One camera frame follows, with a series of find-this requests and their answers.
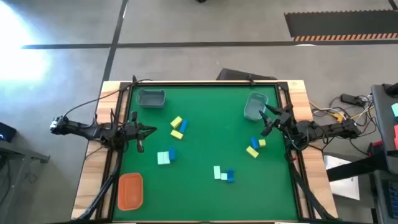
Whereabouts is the green table mat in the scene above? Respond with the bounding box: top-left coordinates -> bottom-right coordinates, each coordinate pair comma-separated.
112,85 -> 299,222

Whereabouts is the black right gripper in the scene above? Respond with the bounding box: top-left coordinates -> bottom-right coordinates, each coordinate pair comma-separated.
259,104 -> 295,138

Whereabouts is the black aluminium frame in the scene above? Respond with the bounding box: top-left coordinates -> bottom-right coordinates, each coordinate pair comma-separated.
76,74 -> 338,224

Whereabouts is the black metal beam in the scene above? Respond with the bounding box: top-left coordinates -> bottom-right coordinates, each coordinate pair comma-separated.
326,154 -> 389,182

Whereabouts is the black device with blue light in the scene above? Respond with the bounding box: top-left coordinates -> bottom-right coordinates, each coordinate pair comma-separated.
0,121 -> 17,143

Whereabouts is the gray plastic bin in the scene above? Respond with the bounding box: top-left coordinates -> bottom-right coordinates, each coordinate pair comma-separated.
136,88 -> 167,109

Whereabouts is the gray cart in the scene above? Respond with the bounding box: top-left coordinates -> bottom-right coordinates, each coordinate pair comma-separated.
371,83 -> 398,175

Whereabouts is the teal plastic bin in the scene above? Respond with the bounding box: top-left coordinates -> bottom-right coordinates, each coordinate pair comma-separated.
243,91 -> 269,121

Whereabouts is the long black cable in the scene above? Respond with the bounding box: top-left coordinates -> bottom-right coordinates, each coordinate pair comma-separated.
62,78 -> 153,119

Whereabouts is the dark equipment case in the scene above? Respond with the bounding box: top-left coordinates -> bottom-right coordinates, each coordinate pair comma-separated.
371,169 -> 398,224

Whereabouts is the gray desk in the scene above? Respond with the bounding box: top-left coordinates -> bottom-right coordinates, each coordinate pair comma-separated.
0,139 -> 50,224

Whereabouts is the black hazard striped floor mat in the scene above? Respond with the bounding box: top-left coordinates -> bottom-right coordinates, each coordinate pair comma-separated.
284,9 -> 398,42

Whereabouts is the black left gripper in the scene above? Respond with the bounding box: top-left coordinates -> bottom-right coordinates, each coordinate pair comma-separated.
123,111 -> 158,154

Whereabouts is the orange plastic bin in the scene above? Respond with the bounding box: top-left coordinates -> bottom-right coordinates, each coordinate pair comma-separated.
117,172 -> 144,212

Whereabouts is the yellow cable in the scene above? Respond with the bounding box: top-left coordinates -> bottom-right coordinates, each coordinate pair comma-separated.
309,101 -> 346,123

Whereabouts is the black power adapter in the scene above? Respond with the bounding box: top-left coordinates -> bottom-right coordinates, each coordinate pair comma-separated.
340,93 -> 366,106

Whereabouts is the white paper sheet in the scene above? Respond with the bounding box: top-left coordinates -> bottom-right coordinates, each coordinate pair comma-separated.
323,154 -> 361,201

